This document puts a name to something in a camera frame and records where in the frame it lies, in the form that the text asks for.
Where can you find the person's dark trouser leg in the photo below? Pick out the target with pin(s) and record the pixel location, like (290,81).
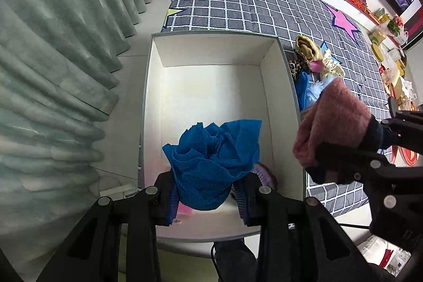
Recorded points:
(236,262)

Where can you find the white dotted cloth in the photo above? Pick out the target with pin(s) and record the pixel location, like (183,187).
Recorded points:
(332,64)

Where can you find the pink fuzzy cloth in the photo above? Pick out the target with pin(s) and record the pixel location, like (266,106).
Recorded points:
(333,123)

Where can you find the printed paper sheets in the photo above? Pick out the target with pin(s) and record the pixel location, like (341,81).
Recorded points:
(383,255)

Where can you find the small pink soft item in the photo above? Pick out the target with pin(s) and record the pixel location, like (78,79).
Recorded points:
(316,65)

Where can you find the yellow cloth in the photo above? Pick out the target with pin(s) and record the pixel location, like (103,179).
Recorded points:
(307,49)

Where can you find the flower bouquet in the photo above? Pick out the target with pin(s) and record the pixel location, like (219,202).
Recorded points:
(395,26)

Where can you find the red round tray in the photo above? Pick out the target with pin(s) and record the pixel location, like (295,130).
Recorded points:
(408,156)

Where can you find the white storage box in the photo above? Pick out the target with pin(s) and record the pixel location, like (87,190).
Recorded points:
(211,93)

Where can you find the white power strip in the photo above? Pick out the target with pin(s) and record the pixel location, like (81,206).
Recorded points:
(119,191)

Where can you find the blue knit cloth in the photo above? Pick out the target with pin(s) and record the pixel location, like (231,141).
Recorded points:
(214,163)

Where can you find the bright blue cloth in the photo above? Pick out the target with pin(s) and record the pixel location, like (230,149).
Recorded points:
(301,90)

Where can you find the purple knit cloth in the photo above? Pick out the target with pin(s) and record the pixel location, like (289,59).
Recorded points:
(266,174)

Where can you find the leopard print scarf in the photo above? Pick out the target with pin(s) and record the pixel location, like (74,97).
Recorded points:
(297,69)

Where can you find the grey checked blanket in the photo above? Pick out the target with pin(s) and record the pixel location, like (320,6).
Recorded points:
(251,4)

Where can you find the light blue fluffy cloth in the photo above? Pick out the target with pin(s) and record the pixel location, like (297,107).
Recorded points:
(320,87)

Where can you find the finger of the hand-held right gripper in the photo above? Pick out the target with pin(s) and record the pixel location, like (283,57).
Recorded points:
(350,159)
(403,126)

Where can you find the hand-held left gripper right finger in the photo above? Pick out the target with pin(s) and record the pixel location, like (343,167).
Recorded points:
(251,199)

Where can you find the yellow round lid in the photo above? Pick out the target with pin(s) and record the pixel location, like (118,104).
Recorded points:
(377,51)

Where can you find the white cup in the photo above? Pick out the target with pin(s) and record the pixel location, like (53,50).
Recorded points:
(395,55)

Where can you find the pale green curtain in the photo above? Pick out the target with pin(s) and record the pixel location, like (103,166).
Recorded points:
(49,87)

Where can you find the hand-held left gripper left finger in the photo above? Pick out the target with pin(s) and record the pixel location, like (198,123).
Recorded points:
(164,194)

